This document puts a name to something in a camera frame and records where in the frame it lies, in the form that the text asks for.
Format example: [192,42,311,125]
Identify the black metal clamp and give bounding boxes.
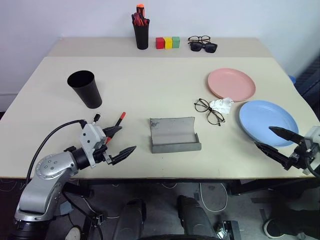
[83,213,105,240]
[216,219,241,240]

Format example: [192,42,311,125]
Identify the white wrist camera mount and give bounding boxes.
[302,126,320,176]
[79,123,108,169]

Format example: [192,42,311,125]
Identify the white floor cable loop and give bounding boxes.
[199,183,229,213]

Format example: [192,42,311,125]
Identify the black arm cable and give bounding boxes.
[306,149,320,179]
[26,119,88,180]

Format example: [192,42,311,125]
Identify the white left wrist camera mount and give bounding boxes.
[79,123,108,169]

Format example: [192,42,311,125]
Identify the black thick-rimmed eyeglasses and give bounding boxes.
[187,35,212,45]

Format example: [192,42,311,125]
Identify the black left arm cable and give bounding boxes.
[26,119,88,180]

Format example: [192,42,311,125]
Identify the dark rounded shape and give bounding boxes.
[112,198,147,240]
[176,194,216,240]

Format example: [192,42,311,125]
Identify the grey glasses case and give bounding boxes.
[149,116,202,154]

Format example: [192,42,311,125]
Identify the blue plate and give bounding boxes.
[239,100,300,148]

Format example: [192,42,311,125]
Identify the red black pen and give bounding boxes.
[105,112,127,145]

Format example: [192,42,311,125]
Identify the white tissue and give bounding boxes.
[209,97,235,115]

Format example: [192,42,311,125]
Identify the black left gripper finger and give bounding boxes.
[102,126,123,139]
[109,145,137,166]

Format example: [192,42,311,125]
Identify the thin black hanging cable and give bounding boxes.
[62,190,105,240]

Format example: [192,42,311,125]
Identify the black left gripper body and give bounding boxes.
[92,128,114,166]

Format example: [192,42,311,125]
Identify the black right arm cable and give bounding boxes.
[306,149,320,179]

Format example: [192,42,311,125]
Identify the pink plate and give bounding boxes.
[207,67,256,102]

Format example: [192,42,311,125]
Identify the large black plastic cup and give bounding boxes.
[66,70,103,110]

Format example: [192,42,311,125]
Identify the grey-blue square pad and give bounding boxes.
[53,199,74,216]

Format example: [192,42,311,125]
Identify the black shoe white sole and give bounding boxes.
[262,217,287,239]

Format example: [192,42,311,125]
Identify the thin-rimmed tortoiseshell eyeglasses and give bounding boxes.
[194,98,226,127]

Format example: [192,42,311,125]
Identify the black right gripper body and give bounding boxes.
[284,137,313,172]

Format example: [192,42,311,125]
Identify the orange-capped black screwdriver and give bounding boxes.
[136,4,146,21]

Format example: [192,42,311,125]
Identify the white round disc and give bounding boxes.
[65,226,82,240]

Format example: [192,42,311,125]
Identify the dark ribbed radiator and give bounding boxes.
[296,56,320,96]

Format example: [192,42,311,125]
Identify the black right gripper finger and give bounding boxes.
[253,141,291,169]
[268,126,305,145]

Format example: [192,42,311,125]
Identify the black sunglasses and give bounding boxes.
[189,41,218,54]

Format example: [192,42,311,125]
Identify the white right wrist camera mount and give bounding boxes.
[302,126,320,176]

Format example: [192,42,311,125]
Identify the black pen holder cup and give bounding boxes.
[133,21,150,50]

